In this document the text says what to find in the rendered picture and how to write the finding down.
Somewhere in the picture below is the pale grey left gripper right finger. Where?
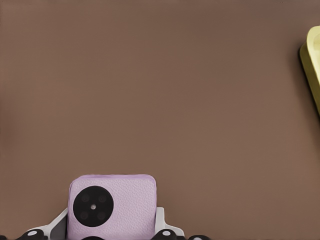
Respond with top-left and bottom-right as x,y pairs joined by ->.
152,206 -> 186,240

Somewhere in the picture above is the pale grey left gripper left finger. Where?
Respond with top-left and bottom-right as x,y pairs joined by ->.
14,206 -> 69,240

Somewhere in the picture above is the lilac smartphone with round camera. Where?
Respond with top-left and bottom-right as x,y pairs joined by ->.
66,174 -> 158,240

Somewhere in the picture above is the yellow-green tray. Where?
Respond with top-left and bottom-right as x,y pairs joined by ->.
298,24 -> 320,117

